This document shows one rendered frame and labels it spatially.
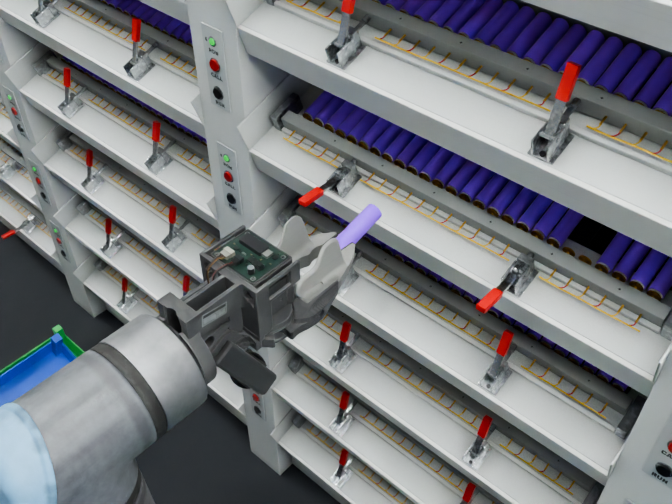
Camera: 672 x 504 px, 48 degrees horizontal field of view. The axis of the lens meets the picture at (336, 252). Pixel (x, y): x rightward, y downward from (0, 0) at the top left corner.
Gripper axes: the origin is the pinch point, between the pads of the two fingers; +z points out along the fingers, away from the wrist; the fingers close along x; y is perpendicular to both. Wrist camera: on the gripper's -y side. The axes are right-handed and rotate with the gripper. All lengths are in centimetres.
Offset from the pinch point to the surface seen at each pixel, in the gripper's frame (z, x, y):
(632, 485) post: 16.3, -32.3, -28.3
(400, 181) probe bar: 20.6, 7.4, -6.8
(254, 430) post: 17, 38, -89
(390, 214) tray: 18.0, 6.7, -10.2
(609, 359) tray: 16.3, -24.6, -11.4
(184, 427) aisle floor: 11, 56, -100
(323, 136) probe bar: 21.1, 21.1, -6.6
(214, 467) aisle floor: 9, 43, -100
